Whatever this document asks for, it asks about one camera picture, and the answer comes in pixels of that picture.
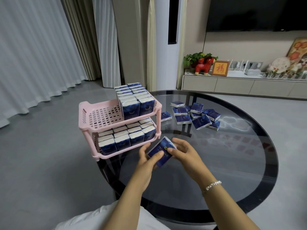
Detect green potted plant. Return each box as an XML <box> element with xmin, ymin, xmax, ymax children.
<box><xmin>183</xmin><ymin>52</ymin><xmax>219</xmax><ymax>70</ymax></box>

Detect person's white clothing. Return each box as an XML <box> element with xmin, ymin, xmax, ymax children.
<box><xmin>55</xmin><ymin>201</ymin><xmax>172</xmax><ymax>230</ymax></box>

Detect person's left hand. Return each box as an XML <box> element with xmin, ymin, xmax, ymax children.
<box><xmin>128</xmin><ymin>143</ymin><xmax>165</xmax><ymax>184</ymax></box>

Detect narrow white sheer curtain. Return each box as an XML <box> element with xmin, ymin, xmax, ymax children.
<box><xmin>92</xmin><ymin>0</ymin><xmax>122</xmax><ymax>88</ymax></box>

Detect person's right hand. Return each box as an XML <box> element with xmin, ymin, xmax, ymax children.
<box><xmin>167</xmin><ymin>138</ymin><xmax>217</xmax><ymax>191</ymax></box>

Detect black flat television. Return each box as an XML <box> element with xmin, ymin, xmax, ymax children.
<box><xmin>206</xmin><ymin>0</ymin><xmax>307</xmax><ymax>32</ymax></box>

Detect white decorative plate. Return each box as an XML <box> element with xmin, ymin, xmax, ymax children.
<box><xmin>267</xmin><ymin>57</ymin><xmax>292</xmax><ymax>73</ymax></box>

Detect grey power strip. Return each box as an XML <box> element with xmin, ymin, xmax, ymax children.
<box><xmin>231</xmin><ymin>61</ymin><xmax>264</xmax><ymax>70</ymax></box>

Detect red horse figurine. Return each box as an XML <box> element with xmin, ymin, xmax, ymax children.
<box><xmin>195</xmin><ymin>58</ymin><xmax>215</xmax><ymax>76</ymax></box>

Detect doll figurine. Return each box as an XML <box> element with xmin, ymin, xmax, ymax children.
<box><xmin>294</xmin><ymin>54</ymin><xmax>307</xmax><ymax>72</ymax></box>

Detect beige television cabinet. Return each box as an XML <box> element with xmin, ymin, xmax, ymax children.
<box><xmin>181</xmin><ymin>69</ymin><xmax>307</xmax><ymax>101</ymax></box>

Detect person's left forearm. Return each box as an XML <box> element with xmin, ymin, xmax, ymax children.
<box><xmin>102</xmin><ymin>180</ymin><xmax>150</xmax><ymax>230</ymax></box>

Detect white pearl bracelet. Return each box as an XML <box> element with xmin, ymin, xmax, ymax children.
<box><xmin>202</xmin><ymin>180</ymin><xmax>222</xmax><ymax>193</ymax></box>

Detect pile of blue packets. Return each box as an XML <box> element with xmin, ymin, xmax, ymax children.
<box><xmin>160</xmin><ymin>101</ymin><xmax>221</xmax><ymax>131</ymax></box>

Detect pink plastic two-tier rack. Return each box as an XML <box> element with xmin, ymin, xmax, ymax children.
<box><xmin>78</xmin><ymin>95</ymin><xmax>162</xmax><ymax>161</ymax></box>

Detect beige curtain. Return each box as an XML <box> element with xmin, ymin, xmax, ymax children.
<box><xmin>60</xmin><ymin>0</ymin><xmax>101</xmax><ymax>81</ymax></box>

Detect gold framed picture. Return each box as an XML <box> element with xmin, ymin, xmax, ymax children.
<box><xmin>211</xmin><ymin>60</ymin><xmax>231</xmax><ymax>77</ymax></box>

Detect blue pocket tissue packet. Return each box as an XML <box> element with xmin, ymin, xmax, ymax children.
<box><xmin>147</xmin><ymin>136</ymin><xmax>177</xmax><ymax>168</ymax></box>

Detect white standing air conditioner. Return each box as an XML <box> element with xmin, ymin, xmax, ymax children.
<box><xmin>155</xmin><ymin>0</ymin><xmax>181</xmax><ymax>92</ymax></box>

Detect person's right forearm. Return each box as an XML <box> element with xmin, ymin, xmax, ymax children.
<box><xmin>202</xmin><ymin>183</ymin><xmax>261</xmax><ymax>230</ymax></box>

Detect row of small figurines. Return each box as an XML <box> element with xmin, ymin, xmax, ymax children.
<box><xmin>263</xmin><ymin>70</ymin><xmax>307</xmax><ymax>81</ymax></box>

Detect rows of blue packets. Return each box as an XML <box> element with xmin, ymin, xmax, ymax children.
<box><xmin>97</xmin><ymin>117</ymin><xmax>157</xmax><ymax>156</ymax></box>
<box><xmin>114</xmin><ymin>82</ymin><xmax>153</xmax><ymax>120</ymax></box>

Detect colourful framed painting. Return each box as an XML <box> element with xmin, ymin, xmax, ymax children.
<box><xmin>286</xmin><ymin>38</ymin><xmax>307</xmax><ymax>63</ymax></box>

